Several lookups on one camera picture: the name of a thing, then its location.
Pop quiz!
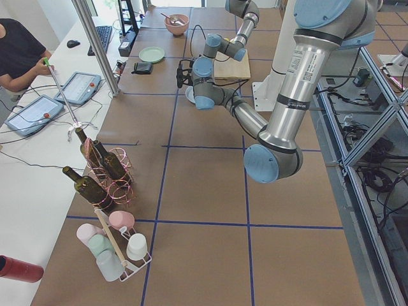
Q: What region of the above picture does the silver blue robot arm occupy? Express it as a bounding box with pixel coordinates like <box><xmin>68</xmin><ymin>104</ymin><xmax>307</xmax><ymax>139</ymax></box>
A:
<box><xmin>191</xmin><ymin>1</ymin><xmax>378</xmax><ymax>183</ymax></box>
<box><xmin>203</xmin><ymin>0</ymin><xmax>259</xmax><ymax>61</ymax></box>

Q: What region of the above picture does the light blue plate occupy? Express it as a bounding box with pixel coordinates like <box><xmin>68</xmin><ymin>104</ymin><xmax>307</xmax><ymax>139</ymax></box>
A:
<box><xmin>185</xmin><ymin>86</ymin><xmax>195</xmax><ymax>104</ymax></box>

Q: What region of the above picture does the green plate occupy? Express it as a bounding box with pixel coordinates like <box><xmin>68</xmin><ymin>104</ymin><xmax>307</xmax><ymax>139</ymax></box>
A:
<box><xmin>138</xmin><ymin>47</ymin><xmax>165</xmax><ymax>63</ymax></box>

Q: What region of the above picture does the wooden cutting board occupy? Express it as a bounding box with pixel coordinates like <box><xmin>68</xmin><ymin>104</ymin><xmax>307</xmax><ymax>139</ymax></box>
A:
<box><xmin>214</xmin><ymin>52</ymin><xmax>251</xmax><ymax>80</ymax></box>

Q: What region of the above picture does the dark green wine bottle middle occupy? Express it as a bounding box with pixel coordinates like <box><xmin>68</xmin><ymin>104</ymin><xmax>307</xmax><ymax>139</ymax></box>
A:
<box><xmin>93</xmin><ymin>140</ymin><xmax>129</xmax><ymax>181</ymax></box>

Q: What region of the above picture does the dark green wine bottle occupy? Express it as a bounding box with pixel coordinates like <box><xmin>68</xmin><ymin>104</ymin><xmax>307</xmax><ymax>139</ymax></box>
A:
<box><xmin>62</xmin><ymin>166</ymin><xmax>112</xmax><ymax>209</ymax></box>
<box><xmin>93</xmin><ymin>140</ymin><xmax>129</xmax><ymax>181</ymax></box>
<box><xmin>75</xmin><ymin>127</ymin><xmax>99</xmax><ymax>168</ymax></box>

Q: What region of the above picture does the black folded cloth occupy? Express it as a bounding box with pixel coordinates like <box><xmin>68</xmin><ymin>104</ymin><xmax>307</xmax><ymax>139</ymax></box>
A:
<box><xmin>131</xmin><ymin>62</ymin><xmax>153</xmax><ymax>75</ymax></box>

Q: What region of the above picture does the pink cup top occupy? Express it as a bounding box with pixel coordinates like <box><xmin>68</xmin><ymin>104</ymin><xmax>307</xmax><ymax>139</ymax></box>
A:
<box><xmin>109</xmin><ymin>210</ymin><xmax>135</xmax><ymax>230</ymax></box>

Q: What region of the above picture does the pink cup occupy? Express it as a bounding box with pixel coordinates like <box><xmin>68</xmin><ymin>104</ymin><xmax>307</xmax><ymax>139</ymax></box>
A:
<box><xmin>76</xmin><ymin>223</ymin><xmax>105</xmax><ymax>246</ymax></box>
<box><xmin>109</xmin><ymin>210</ymin><xmax>135</xmax><ymax>230</ymax></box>

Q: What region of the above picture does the white cup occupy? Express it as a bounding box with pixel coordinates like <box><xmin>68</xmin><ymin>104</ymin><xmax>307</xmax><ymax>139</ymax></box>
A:
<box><xmin>126</xmin><ymin>233</ymin><xmax>147</xmax><ymax>261</ymax></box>

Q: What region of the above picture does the dark green wine bottle back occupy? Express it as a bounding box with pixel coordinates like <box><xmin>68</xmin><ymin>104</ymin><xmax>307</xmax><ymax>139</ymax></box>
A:
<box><xmin>75</xmin><ymin>127</ymin><xmax>99</xmax><ymax>168</ymax></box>

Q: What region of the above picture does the dark green wine bottle front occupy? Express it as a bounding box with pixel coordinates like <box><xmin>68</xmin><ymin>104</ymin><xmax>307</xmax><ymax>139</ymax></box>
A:
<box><xmin>62</xmin><ymin>166</ymin><xmax>112</xmax><ymax>209</ymax></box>

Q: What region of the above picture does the metal grabber stick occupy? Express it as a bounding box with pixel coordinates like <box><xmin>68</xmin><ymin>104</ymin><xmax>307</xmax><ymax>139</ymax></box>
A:
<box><xmin>44</xmin><ymin>57</ymin><xmax>97</xmax><ymax>142</ymax></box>

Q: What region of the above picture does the pink bowl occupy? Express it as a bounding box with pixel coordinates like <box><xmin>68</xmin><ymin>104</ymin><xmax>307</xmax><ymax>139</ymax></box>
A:
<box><xmin>164</xmin><ymin>14</ymin><xmax>189</xmax><ymax>36</ymax></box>

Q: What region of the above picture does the metal scoop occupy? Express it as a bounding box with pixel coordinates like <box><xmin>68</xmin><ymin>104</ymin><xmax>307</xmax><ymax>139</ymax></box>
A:
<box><xmin>161</xmin><ymin>12</ymin><xmax>185</xmax><ymax>26</ymax></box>

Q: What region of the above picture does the green cup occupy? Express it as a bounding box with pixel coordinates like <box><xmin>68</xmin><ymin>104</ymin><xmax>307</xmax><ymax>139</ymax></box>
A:
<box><xmin>87</xmin><ymin>234</ymin><xmax>114</xmax><ymax>258</ymax></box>

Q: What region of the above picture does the teach pendant tablet back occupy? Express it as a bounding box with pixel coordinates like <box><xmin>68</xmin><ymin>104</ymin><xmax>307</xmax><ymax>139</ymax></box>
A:
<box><xmin>62</xmin><ymin>71</ymin><xmax>101</xmax><ymax>105</ymax></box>

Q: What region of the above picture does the teach pendant tablet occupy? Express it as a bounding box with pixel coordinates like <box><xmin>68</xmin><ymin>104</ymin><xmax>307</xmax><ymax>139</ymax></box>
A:
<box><xmin>5</xmin><ymin>95</ymin><xmax>64</xmax><ymax>136</ymax></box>
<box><xmin>62</xmin><ymin>71</ymin><xmax>101</xmax><ymax>105</ymax></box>

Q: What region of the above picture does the pink cup left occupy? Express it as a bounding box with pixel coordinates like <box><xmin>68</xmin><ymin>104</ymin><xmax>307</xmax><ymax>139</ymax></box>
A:
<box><xmin>76</xmin><ymin>223</ymin><xmax>105</xmax><ymax>246</ymax></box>

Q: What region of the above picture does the light blue cup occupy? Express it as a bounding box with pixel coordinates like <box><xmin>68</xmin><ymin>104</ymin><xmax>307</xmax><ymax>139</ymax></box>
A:
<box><xmin>96</xmin><ymin>250</ymin><xmax>124</xmax><ymax>282</ymax></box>

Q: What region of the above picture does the black keyboard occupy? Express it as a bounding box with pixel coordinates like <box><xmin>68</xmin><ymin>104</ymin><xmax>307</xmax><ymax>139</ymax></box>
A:
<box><xmin>95</xmin><ymin>25</ymin><xmax>113</xmax><ymax>53</ymax></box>

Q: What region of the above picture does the black computer mouse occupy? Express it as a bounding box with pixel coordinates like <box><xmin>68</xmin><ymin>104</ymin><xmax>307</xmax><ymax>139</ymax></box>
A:
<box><xmin>66</xmin><ymin>40</ymin><xmax>80</xmax><ymax>48</ymax></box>

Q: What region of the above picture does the teach pendant tablet front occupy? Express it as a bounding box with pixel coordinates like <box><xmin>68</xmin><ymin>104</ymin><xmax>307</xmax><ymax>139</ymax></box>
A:
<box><xmin>5</xmin><ymin>95</ymin><xmax>64</xmax><ymax>136</ymax></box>

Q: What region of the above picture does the person in black shirt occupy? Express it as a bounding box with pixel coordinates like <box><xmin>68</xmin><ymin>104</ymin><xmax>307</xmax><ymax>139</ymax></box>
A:
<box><xmin>1</xmin><ymin>18</ymin><xmax>52</xmax><ymax>92</ymax></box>

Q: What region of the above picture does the red cylinder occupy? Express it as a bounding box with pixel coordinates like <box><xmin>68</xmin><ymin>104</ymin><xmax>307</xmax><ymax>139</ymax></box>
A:
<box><xmin>1</xmin><ymin>255</ymin><xmax>44</xmax><ymax>283</ymax></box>

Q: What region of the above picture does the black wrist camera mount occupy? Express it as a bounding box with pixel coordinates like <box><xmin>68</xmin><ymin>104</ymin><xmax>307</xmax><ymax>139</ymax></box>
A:
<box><xmin>176</xmin><ymin>59</ymin><xmax>194</xmax><ymax>89</ymax></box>

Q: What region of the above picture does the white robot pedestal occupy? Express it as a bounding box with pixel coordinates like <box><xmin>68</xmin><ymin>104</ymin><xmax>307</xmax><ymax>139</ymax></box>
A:
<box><xmin>252</xmin><ymin>0</ymin><xmax>297</xmax><ymax>112</ymax></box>

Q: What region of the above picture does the pink wire bottle rack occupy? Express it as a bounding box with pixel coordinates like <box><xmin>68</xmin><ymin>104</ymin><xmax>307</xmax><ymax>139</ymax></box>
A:
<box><xmin>87</xmin><ymin>147</ymin><xmax>135</xmax><ymax>207</ymax></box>

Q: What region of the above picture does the white wire cup rack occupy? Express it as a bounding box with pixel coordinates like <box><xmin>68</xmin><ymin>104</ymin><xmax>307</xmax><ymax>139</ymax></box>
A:
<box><xmin>107</xmin><ymin>218</ymin><xmax>152</xmax><ymax>282</ymax></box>

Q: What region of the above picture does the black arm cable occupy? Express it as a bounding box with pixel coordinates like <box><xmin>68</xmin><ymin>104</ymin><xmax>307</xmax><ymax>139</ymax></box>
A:
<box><xmin>189</xmin><ymin>24</ymin><xmax>207</xmax><ymax>60</ymax></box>

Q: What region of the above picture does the wooden rack handle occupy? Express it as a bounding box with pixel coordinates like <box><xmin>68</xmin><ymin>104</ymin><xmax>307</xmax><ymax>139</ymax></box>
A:
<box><xmin>94</xmin><ymin>208</ymin><xmax>128</xmax><ymax>267</ymax></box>

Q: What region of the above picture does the aluminium frame post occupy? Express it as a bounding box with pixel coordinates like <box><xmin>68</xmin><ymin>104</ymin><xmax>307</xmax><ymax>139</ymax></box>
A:
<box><xmin>71</xmin><ymin>0</ymin><xmax>120</xmax><ymax>97</ymax></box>

